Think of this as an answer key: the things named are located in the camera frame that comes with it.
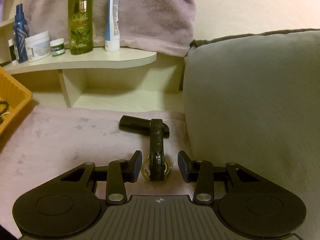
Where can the blue white tube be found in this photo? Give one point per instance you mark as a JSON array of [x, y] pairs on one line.
[[112, 33]]

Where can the grey cushion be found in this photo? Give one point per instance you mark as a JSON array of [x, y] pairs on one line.
[[254, 100]]

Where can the cream corner shelf unit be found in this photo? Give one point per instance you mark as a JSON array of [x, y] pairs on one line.
[[125, 80]]

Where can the green olive spray bottle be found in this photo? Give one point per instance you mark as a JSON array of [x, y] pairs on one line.
[[80, 26]]

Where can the black strap wristwatch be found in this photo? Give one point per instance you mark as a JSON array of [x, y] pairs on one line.
[[155, 167]]

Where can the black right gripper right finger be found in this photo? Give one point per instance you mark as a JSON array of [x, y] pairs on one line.
[[199, 172]]

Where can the blue spray bottle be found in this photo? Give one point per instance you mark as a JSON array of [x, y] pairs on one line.
[[20, 33]]

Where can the small green white jar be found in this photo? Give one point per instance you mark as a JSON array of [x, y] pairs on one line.
[[57, 47]]

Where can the yellow plastic tray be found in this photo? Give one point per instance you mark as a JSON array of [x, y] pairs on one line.
[[15, 94]]

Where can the white cream jar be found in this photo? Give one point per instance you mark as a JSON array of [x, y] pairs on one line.
[[38, 46]]

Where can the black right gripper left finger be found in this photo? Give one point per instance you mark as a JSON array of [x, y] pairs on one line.
[[119, 173]]

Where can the pink hanging towel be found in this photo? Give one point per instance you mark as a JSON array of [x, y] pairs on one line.
[[163, 26]]

